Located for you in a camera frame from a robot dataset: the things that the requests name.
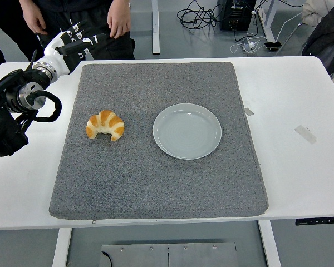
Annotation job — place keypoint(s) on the person's right forearm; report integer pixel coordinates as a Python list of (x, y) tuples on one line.
[(27, 3)]

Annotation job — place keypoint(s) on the black table control panel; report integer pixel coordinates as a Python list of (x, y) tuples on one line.
[(320, 221)]

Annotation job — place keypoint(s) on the white table leg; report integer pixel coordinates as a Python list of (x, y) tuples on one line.
[(61, 247), (269, 244)]

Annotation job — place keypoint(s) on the small grey tape piece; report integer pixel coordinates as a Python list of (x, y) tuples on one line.
[(249, 111)]

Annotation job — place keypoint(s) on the black computer box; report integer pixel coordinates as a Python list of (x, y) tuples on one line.
[(236, 16)]

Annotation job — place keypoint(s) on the slanted white desk leg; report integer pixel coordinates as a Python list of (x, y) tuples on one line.
[(268, 25)]

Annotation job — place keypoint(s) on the black jacket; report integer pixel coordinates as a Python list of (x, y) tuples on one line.
[(328, 39)]

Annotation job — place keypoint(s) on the white desk post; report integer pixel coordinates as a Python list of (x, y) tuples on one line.
[(155, 25)]

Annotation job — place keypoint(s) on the white jacket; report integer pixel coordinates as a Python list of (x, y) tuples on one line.
[(314, 11)]

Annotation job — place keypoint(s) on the person's left hand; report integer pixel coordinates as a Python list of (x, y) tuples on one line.
[(119, 22)]

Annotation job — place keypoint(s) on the black phone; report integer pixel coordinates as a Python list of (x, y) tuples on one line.
[(272, 45)]

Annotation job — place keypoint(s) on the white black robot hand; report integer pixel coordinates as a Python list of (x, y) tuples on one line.
[(55, 53)]

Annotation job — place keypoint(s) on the grey speckled mat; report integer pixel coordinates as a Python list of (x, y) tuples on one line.
[(156, 189)]

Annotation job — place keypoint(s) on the golden croissant bread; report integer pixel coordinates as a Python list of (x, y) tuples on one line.
[(111, 122)]

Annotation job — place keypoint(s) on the person's right hand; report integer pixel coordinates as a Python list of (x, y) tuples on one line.
[(34, 22)]

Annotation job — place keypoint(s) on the long grey tape piece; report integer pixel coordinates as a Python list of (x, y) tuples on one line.
[(305, 134)]

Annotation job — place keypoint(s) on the grey round plate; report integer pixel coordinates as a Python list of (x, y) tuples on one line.
[(187, 133)]

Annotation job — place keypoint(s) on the grey chair leg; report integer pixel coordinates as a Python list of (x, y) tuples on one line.
[(289, 39)]

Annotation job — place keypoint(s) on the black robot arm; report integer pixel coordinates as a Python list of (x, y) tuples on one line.
[(5, 133)]

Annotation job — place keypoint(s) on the person's left forearm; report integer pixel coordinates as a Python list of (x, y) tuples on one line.
[(119, 3)]

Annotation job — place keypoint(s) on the grey metal plate with screws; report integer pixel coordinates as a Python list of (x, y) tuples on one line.
[(200, 256)]

